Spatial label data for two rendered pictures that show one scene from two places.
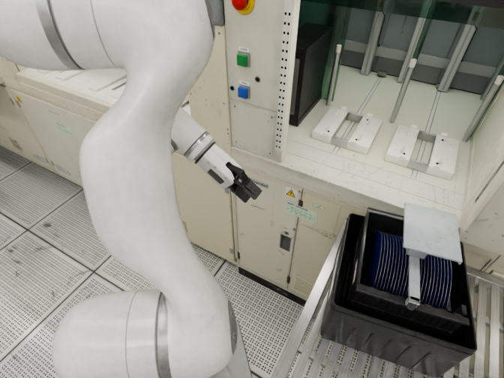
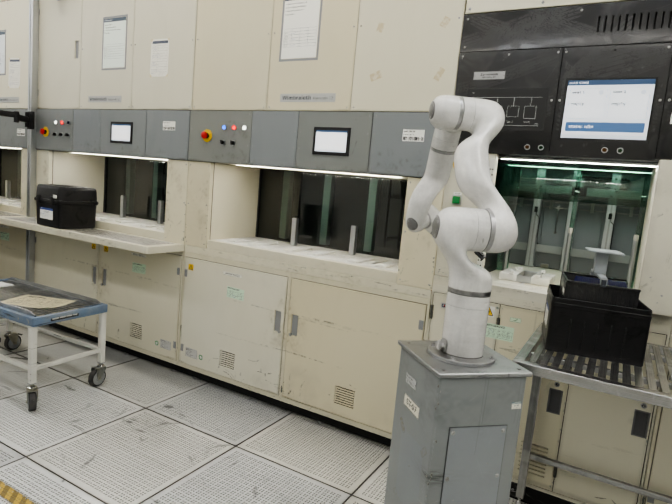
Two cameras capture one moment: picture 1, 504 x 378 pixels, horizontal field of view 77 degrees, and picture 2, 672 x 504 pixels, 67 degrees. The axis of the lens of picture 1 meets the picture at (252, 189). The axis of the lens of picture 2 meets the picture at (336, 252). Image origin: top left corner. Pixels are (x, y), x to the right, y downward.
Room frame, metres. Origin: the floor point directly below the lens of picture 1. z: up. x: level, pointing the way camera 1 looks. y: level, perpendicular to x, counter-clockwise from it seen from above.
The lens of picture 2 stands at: (-1.25, 0.53, 1.21)
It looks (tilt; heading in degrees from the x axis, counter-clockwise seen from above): 7 degrees down; 359
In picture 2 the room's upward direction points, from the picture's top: 5 degrees clockwise
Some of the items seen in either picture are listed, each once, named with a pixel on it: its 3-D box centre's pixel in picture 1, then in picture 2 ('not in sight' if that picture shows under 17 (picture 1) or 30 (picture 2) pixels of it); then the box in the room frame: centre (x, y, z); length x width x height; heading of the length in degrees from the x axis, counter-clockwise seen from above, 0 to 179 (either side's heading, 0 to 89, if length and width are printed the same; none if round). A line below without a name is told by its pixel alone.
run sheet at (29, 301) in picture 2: not in sight; (37, 300); (1.40, 2.06, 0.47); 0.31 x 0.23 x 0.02; 82
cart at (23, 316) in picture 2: not in sight; (23, 333); (1.51, 2.20, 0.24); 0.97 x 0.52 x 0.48; 63
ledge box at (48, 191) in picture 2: not in sight; (66, 205); (2.01, 2.24, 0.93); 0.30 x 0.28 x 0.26; 57
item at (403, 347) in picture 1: (391, 289); (591, 321); (0.38, -0.34, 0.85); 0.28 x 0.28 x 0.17; 70
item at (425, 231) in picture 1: (401, 271); (595, 297); (0.38, -0.34, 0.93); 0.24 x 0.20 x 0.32; 160
